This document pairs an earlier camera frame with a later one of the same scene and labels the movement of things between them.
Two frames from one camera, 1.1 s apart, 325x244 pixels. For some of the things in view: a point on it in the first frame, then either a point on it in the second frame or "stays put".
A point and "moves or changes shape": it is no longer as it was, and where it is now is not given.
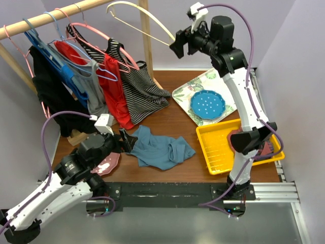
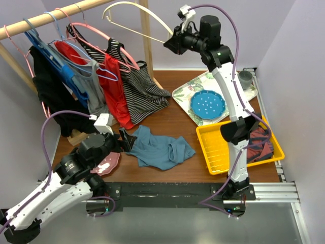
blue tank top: [160, 152] stays put
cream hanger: [146, 11] moves or changes shape
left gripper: [126, 145] stays put
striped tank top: [146, 95] stays put
